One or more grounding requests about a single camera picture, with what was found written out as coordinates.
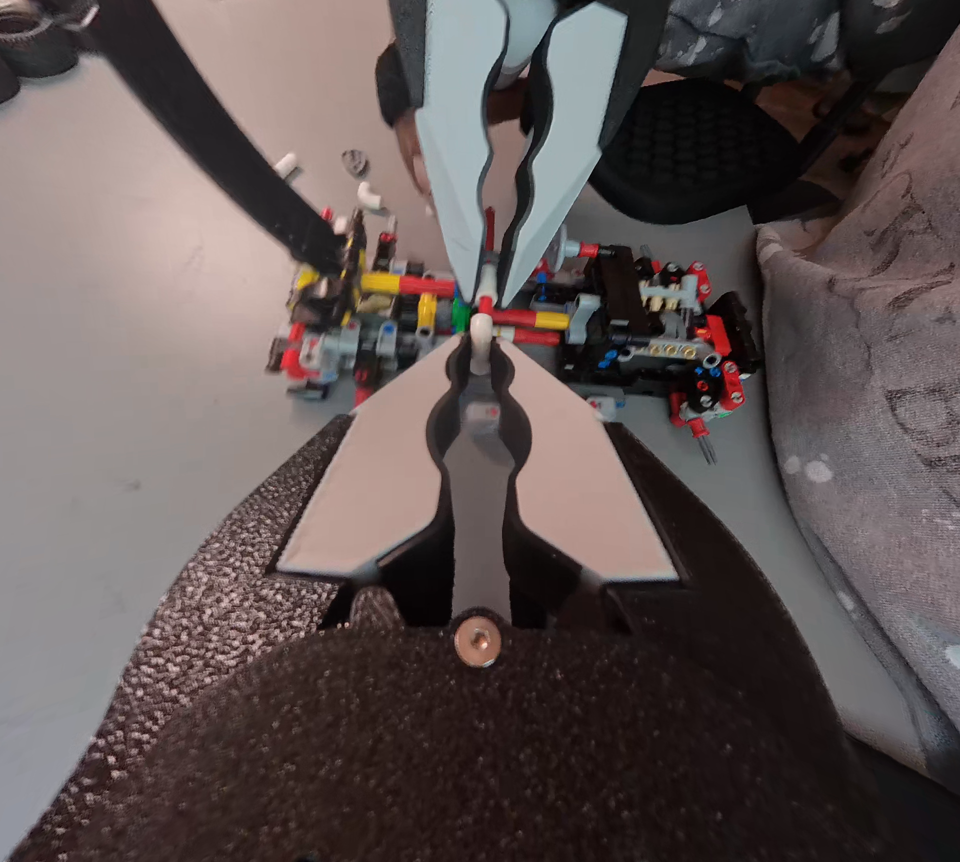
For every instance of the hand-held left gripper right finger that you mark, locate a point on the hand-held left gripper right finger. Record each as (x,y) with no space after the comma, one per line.
(600,494)

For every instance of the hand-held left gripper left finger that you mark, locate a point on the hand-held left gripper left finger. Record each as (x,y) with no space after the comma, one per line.
(360,487)

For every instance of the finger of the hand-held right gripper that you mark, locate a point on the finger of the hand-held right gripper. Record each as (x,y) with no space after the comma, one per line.
(454,89)
(577,112)

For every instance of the toy brick car chassis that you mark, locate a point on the toy brick car chassis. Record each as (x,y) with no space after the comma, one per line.
(660,344)

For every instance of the white toy elbow piece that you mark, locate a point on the white toy elbow piece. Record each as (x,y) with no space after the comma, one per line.
(371,197)

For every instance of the grey desk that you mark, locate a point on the grey desk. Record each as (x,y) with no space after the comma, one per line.
(150,427)

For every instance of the person's right hand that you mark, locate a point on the person's right hand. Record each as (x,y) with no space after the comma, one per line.
(409,153)

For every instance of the grey oval toy cam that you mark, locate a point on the grey oval toy cam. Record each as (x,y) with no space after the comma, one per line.
(356,162)

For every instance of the black curved toy panel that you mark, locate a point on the black curved toy panel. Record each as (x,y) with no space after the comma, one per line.
(187,97)

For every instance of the person's grey printed sweatshirt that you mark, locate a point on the person's grey printed sweatshirt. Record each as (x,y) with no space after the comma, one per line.
(862,352)

